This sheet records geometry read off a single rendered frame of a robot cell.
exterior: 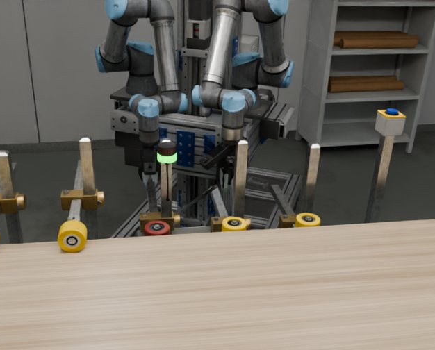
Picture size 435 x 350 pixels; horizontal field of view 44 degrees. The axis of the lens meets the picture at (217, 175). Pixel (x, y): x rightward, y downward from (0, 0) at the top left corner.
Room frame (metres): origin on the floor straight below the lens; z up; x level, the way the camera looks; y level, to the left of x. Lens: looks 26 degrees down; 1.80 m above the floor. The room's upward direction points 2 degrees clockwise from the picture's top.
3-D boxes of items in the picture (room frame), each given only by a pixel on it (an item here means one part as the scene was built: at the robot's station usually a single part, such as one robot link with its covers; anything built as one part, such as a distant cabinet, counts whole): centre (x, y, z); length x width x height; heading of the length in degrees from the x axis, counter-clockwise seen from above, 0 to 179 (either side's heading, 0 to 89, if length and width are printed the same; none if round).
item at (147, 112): (1.87, 0.26, 1.12); 0.09 x 0.08 x 0.11; 25
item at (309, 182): (1.67, -0.32, 0.88); 0.04 x 0.04 x 0.48; 10
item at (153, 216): (1.57, 0.19, 0.84); 0.14 x 0.06 x 0.05; 100
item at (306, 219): (1.53, -0.31, 0.85); 0.08 x 0.08 x 0.11
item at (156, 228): (1.44, 0.18, 0.85); 0.08 x 0.08 x 0.11
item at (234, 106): (1.71, -0.05, 1.21); 0.09 x 0.08 x 0.11; 161
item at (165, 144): (1.53, 0.16, 1.04); 0.06 x 0.06 x 0.22; 10
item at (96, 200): (1.53, 0.44, 0.94); 0.14 x 0.06 x 0.05; 100
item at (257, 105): (2.28, -0.10, 1.09); 0.15 x 0.15 x 0.10
